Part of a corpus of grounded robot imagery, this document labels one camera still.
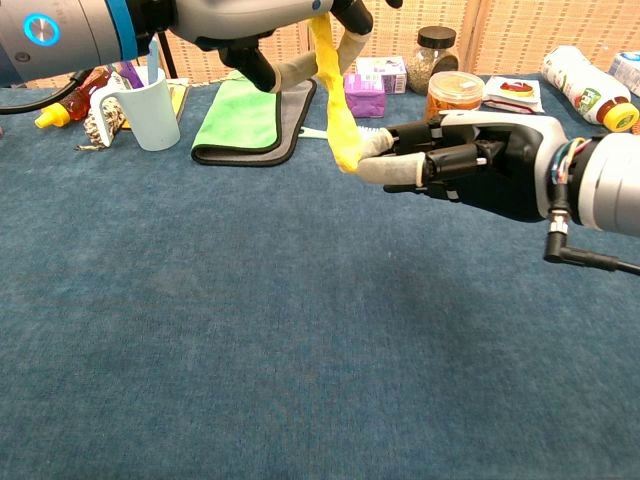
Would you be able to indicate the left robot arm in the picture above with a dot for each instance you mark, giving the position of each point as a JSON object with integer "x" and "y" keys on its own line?
{"x": 75, "y": 35}

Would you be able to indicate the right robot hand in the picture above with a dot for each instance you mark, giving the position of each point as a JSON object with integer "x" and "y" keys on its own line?
{"x": 500, "y": 165}

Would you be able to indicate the honey bottle yellow cap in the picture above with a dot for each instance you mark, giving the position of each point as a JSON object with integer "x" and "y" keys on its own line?
{"x": 77, "y": 102}

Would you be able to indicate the white and purple box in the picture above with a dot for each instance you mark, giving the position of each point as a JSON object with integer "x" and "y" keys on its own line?
{"x": 392, "y": 72}

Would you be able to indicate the purple cardboard box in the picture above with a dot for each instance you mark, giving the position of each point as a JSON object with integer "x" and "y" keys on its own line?
{"x": 367, "y": 100}

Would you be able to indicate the packaged donut snack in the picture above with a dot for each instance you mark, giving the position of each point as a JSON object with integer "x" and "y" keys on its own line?
{"x": 515, "y": 92}

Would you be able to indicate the light blue toothbrush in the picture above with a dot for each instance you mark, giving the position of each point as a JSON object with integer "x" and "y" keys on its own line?
{"x": 152, "y": 60}

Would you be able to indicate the glass jar black lid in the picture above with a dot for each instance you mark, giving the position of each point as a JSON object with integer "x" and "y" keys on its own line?
{"x": 432, "y": 62}

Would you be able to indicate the blue felt table cover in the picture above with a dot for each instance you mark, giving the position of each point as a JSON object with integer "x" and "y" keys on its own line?
{"x": 250, "y": 325}

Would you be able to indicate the grey microfibre cloth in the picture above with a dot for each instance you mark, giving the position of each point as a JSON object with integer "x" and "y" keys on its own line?
{"x": 295, "y": 120}

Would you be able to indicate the yellow twisted cloth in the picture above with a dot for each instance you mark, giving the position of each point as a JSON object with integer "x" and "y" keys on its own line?
{"x": 339, "y": 115}

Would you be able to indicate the white bottle yellow cap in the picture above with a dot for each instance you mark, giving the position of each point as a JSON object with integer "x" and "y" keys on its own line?
{"x": 580, "y": 82}

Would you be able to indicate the green microfibre cloth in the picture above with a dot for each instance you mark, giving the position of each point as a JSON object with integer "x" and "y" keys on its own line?
{"x": 240, "y": 117}

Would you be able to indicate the purple toothpaste tube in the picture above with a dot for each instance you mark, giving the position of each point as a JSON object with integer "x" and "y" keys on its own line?
{"x": 131, "y": 75}

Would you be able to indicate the clear jar of rubber bands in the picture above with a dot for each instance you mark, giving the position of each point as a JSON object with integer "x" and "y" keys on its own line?
{"x": 452, "y": 95}

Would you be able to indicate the mint green scrub brush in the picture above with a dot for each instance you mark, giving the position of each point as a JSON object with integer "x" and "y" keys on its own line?
{"x": 312, "y": 132}

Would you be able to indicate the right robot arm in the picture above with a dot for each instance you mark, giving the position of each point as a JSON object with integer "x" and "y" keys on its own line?
{"x": 610, "y": 180}

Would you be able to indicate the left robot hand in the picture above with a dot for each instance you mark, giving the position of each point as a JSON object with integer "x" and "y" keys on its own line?
{"x": 240, "y": 17}

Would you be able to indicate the black stand pole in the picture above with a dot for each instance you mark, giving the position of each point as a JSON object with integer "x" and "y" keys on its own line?
{"x": 170, "y": 55}

